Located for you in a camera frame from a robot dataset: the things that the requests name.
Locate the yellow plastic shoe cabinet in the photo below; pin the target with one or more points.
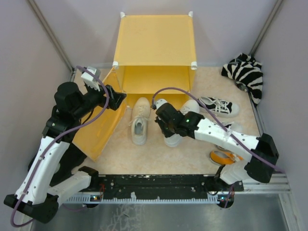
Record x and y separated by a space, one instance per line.
155 57

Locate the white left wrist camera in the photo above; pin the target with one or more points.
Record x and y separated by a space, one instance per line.
89 80

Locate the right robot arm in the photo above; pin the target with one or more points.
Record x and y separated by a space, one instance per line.
258 155

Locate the zebra striped cloth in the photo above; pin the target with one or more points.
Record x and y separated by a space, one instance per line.
246 71

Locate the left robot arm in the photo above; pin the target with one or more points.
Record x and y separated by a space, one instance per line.
35 197

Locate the black white sneaker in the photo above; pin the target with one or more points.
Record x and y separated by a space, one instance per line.
233 126
219 107

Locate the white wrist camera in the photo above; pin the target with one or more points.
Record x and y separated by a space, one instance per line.
158 103
89 80

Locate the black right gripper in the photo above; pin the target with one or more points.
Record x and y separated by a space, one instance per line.
160 122

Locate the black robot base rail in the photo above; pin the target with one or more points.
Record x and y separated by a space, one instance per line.
158 189

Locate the orange sneaker near one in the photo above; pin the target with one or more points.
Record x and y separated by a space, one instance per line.
223 157

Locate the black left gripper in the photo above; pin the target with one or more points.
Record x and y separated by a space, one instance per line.
114 104

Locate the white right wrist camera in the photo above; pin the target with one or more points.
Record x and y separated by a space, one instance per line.
158 103

